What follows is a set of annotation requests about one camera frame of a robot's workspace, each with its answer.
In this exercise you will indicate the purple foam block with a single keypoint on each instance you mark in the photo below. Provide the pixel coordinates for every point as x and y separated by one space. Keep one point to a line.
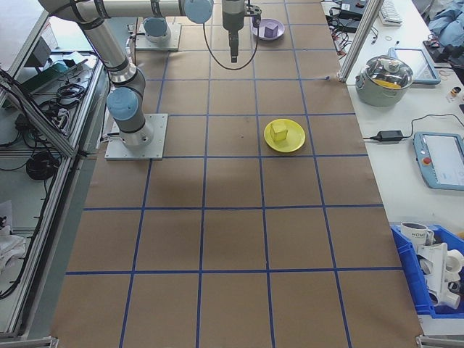
270 30

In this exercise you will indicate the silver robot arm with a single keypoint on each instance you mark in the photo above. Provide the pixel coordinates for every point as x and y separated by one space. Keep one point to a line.
156 29
105 40

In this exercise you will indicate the purple plate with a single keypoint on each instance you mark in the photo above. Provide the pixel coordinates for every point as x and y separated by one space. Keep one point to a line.
279 36

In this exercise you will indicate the yellow foam block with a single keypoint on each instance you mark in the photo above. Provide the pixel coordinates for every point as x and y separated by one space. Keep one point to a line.
279 133

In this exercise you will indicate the yellow plate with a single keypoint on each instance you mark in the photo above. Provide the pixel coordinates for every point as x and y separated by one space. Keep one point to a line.
295 143

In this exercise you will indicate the steel cooking pot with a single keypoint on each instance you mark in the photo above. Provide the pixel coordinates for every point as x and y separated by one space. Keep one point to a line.
377 96

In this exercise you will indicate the glass pot lid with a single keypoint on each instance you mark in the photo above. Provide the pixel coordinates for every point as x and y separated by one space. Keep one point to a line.
386 70

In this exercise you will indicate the white keyboard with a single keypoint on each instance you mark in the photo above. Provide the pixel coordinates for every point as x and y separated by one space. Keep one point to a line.
391 12

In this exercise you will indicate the blue teach pendant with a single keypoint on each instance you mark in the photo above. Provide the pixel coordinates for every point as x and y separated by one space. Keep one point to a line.
442 161
424 69

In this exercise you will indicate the green board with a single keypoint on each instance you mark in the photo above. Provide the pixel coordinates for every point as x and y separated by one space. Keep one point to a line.
43 78

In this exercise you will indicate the rubber band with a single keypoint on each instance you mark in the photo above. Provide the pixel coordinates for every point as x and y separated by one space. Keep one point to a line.
439 74

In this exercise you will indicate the blue cloth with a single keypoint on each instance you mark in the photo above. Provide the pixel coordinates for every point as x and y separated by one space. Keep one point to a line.
447 20

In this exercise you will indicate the white mug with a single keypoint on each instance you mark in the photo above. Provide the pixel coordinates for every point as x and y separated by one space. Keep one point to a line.
415 235

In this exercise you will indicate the blue plastic bin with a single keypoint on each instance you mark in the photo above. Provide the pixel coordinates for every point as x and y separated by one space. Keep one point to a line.
407 275

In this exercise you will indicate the white cloth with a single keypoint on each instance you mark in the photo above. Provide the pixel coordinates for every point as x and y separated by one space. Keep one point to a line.
9 246

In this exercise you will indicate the white pipe fittings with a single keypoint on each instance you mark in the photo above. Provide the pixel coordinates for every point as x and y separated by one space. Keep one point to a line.
440 272

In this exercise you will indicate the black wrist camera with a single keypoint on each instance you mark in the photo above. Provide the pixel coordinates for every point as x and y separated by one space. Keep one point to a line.
256 16

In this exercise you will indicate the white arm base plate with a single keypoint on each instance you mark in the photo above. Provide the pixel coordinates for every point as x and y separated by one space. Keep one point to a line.
174 43
156 152

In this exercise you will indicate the aluminium profile post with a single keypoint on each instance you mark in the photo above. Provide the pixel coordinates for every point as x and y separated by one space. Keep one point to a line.
357 40

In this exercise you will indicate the V-shaped metal bar frame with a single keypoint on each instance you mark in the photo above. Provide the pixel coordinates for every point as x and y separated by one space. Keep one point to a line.
74 155

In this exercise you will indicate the aluminium profile rail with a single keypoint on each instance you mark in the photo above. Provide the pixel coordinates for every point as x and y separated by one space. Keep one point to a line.
29 342
440 341

